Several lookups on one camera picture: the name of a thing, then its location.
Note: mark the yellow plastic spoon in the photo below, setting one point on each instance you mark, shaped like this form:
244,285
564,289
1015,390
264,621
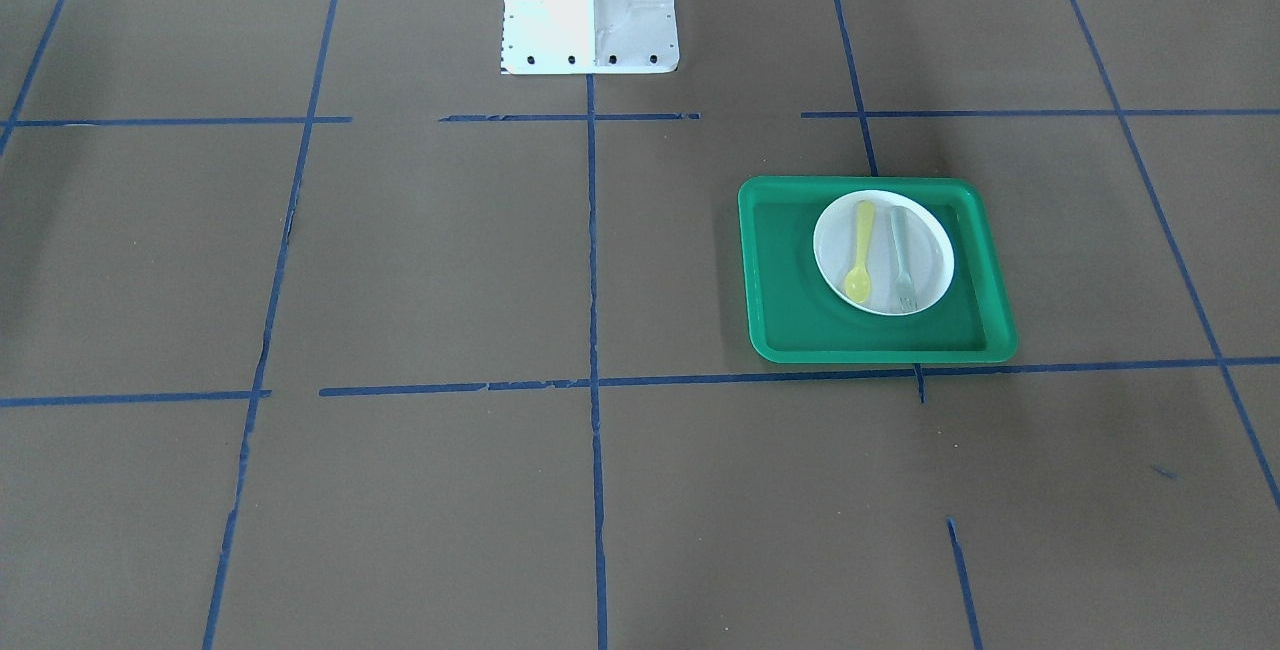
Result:
857,284

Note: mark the green plastic tray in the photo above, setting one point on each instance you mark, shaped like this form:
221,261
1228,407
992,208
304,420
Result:
794,317

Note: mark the pale grey plastic fork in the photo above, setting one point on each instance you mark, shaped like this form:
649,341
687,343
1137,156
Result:
903,287

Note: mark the white round plate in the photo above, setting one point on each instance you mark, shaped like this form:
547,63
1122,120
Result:
932,255

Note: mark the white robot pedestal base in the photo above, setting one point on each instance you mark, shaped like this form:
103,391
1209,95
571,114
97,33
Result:
579,37

